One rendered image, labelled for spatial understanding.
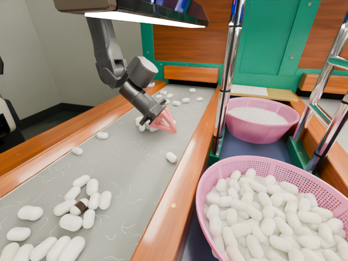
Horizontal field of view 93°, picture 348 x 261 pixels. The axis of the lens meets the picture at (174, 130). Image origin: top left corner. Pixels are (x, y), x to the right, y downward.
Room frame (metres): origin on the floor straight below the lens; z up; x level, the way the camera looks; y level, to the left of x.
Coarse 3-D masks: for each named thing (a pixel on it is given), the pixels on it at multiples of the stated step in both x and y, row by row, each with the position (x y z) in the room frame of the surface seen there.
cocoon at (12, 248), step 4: (8, 244) 0.12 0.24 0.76; (12, 244) 0.12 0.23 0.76; (16, 244) 0.12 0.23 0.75; (4, 248) 0.12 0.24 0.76; (8, 248) 0.12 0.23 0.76; (12, 248) 0.12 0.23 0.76; (16, 248) 0.12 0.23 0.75; (4, 252) 0.11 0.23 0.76; (8, 252) 0.11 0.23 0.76; (12, 252) 0.11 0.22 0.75; (16, 252) 0.12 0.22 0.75; (4, 256) 0.11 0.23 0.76; (8, 256) 0.11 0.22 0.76; (12, 256) 0.11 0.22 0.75; (0, 260) 0.10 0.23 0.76; (4, 260) 0.10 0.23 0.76; (8, 260) 0.10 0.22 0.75
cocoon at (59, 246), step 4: (64, 236) 0.13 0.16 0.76; (60, 240) 0.13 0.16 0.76; (64, 240) 0.13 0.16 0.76; (68, 240) 0.13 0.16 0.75; (56, 244) 0.12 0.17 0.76; (60, 244) 0.12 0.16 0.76; (64, 244) 0.12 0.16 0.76; (52, 248) 0.12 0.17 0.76; (56, 248) 0.12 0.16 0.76; (60, 248) 0.12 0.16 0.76; (64, 248) 0.12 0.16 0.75; (48, 252) 0.11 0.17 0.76; (52, 252) 0.11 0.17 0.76; (56, 252) 0.11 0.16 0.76; (60, 252) 0.11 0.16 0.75; (48, 256) 0.11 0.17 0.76; (52, 256) 0.11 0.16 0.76; (56, 256) 0.11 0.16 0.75; (48, 260) 0.10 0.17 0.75; (52, 260) 0.10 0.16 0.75; (56, 260) 0.11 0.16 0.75
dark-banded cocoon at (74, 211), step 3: (84, 198) 0.20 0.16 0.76; (84, 201) 0.19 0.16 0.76; (87, 201) 0.19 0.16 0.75; (87, 204) 0.19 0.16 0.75; (72, 207) 0.18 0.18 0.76; (75, 207) 0.18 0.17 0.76; (72, 210) 0.18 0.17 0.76; (75, 210) 0.18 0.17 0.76; (78, 210) 0.18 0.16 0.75; (72, 213) 0.17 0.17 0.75; (75, 213) 0.17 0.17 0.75; (78, 213) 0.17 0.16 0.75
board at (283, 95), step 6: (270, 90) 0.80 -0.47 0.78; (276, 90) 0.80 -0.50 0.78; (282, 90) 0.80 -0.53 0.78; (288, 90) 0.80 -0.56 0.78; (246, 96) 0.74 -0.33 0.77; (252, 96) 0.73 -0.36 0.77; (258, 96) 0.72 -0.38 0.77; (264, 96) 0.71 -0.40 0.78; (270, 96) 0.71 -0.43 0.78; (276, 96) 0.71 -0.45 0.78; (282, 96) 0.71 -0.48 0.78; (288, 96) 0.71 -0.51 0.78; (294, 96) 0.71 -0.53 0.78
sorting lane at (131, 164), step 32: (192, 96) 0.81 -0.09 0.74; (128, 128) 0.49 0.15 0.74; (192, 128) 0.49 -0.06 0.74; (64, 160) 0.32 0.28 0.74; (96, 160) 0.32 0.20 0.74; (128, 160) 0.32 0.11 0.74; (160, 160) 0.32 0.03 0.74; (32, 192) 0.23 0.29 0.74; (64, 192) 0.23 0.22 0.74; (128, 192) 0.23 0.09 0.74; (160, 192) 0.23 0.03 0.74; (0, 224) 0.16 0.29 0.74; (32, 224) 0.16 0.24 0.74; (96, 224) 0.16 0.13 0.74; (128, 224) 0.16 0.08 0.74; (0, 256) 0.11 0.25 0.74; (96, 256) 0.11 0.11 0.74; (128, 256) 0.11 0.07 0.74
